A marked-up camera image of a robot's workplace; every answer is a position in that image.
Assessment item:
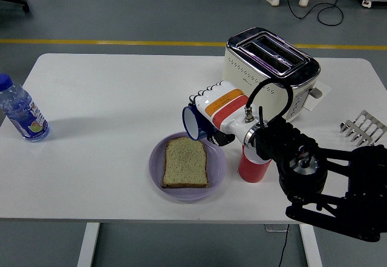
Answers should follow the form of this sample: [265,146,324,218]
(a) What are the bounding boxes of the cream chrome toaster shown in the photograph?
[222,27,323,122]

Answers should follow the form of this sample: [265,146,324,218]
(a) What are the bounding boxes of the blue enamel cup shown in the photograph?
[181,105,217,142]

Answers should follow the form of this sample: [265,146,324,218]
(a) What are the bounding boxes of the black floor cable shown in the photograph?
[285,0,356,26]

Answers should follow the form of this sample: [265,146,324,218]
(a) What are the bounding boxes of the red enamel cup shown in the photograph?
[237,145,272,184]

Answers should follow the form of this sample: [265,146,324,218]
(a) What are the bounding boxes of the silver metal toast rack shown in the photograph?
[339,110,387,147]

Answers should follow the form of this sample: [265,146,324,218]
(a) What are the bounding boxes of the slice of white bread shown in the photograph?
[160,137,209,189]

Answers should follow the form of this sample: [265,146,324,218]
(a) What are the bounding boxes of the white table leg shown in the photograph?
[77,222,101,267]
[299,223,324,267]

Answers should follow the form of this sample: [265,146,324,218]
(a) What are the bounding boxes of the grey under-table power box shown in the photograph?
[264,223,290,233]

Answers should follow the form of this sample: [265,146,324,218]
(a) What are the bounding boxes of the purple round plate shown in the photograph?
[148,131,227,203]

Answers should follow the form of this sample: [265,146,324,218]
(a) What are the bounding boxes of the black hanging power cable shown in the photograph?
[277,224,290,267]

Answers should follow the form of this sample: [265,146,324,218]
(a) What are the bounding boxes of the clear blue-capped water bottle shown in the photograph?
[0,73,50,143]

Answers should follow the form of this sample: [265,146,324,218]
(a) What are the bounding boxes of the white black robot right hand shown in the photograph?
[187,80,255,147]

